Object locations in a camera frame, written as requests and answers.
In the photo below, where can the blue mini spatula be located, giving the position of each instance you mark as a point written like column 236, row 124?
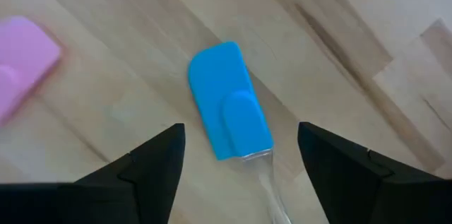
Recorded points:
column 219, row 86

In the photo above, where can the pink mini spatula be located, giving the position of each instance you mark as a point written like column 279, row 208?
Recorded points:
column 24, row 54

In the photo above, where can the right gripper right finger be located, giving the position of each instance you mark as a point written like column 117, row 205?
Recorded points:
column 370, row 195

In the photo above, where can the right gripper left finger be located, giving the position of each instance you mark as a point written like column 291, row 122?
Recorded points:
column 123, row 195

